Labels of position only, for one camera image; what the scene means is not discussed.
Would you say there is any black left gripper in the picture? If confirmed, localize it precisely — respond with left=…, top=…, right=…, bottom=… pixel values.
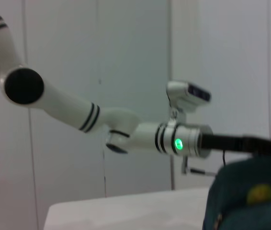
left=201, top=132, right=271, bottom=159

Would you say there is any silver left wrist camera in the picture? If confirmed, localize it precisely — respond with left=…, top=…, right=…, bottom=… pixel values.
left=166, top=80, right=212, bottom=125

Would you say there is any dark teal fabric bag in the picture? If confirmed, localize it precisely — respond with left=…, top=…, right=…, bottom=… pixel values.
left=202, top=155, right=271, bottom=230

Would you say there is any green cucumber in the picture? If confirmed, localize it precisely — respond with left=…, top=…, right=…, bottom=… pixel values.
left=247, top=184, right=271, bottom=206

